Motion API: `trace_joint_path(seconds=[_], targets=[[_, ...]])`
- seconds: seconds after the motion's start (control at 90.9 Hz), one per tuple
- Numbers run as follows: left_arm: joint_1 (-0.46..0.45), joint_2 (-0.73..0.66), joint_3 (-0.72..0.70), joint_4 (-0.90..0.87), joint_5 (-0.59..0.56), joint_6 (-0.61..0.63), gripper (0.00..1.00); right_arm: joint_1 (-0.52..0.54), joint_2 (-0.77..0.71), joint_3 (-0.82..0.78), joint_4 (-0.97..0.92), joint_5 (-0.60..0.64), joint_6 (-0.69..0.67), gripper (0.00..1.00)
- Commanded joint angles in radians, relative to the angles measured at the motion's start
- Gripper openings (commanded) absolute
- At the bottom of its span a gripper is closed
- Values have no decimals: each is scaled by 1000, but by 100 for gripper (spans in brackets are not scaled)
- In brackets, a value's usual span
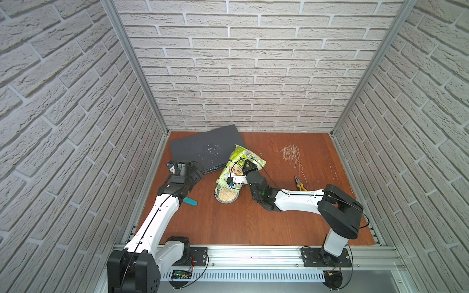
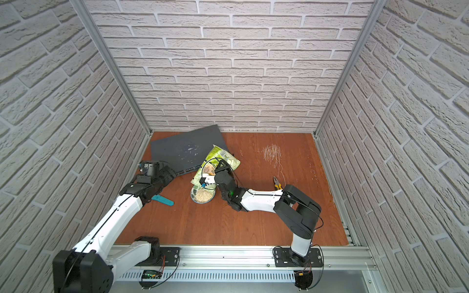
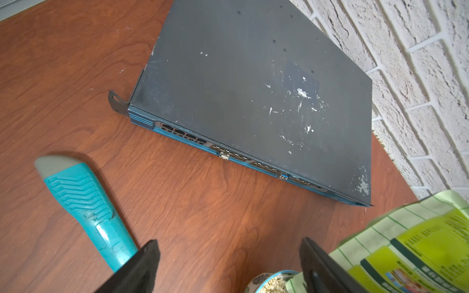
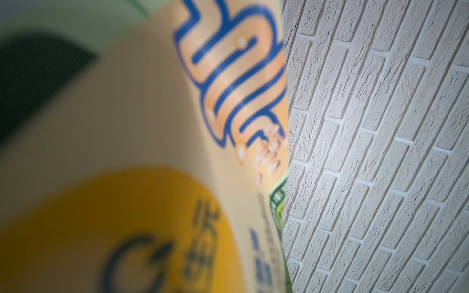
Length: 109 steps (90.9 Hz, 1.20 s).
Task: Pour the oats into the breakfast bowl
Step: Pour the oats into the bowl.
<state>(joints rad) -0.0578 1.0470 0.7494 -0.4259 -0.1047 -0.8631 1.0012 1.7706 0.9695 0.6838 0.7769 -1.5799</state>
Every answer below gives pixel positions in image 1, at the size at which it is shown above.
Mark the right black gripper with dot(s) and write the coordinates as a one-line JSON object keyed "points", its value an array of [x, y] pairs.
{"points": [[247, 171]]}

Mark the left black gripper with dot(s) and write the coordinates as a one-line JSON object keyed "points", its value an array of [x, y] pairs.
{"points": [[194, 170]]}

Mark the green oats bag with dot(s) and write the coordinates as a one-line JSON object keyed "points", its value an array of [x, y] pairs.
{"points": [[235, 164]]}

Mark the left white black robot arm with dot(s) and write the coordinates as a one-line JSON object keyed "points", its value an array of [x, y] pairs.
{"points": [[139, 266]]}

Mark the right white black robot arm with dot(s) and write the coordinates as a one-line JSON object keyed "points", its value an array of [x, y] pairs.
{"points": [[341, 212]]}

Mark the green leaf pattern bowl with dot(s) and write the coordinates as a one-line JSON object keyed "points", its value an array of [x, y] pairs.
{"points": [[226, 195]]}

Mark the teal plastic tool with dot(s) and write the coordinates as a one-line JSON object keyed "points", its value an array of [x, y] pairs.
{"points": [[190, 201]]}

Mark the yellow black pliers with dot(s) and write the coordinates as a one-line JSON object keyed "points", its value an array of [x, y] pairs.
{"points": [[299, 184]]}

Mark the left green controller board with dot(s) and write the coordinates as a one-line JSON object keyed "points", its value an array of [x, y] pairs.
{"points": [[181, 275]]}

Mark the right round black controller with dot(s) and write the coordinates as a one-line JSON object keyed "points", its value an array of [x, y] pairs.
{"points": [[333, 280]]}

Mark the dark grey network switch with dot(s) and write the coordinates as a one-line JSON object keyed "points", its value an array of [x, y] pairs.
{"points": [[210, 150]]}

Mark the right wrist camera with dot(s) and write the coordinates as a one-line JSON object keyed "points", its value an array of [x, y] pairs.
{"points": [[236, 179]]}

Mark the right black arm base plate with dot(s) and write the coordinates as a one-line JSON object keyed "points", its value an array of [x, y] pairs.
{"points": [[318, 257]]}

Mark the aluminium front rail frame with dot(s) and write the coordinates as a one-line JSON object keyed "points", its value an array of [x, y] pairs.
{"points": [[276, 264]]}

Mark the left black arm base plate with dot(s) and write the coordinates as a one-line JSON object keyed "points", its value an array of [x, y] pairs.
{"points": [[197, 257]]}

